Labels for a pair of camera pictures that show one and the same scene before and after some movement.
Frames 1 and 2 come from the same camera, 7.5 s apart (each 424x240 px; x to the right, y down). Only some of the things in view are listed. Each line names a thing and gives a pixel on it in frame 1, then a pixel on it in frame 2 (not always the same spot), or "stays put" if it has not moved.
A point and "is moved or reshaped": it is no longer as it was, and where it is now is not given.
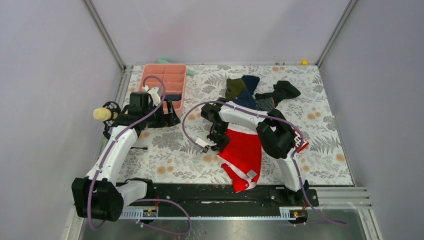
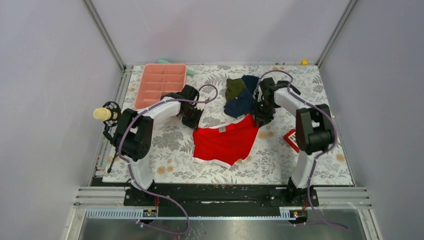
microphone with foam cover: [108, 114] stays put
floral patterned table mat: [241, 121] stays put
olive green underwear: [234, 86] stays put
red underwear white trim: [242, 158] is moved or reshaped
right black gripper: [219, 144] → [260, 118]
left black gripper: [169, 119] → [194, 123]
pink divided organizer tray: [174, 77] stays put
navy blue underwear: [246, 100] stays put
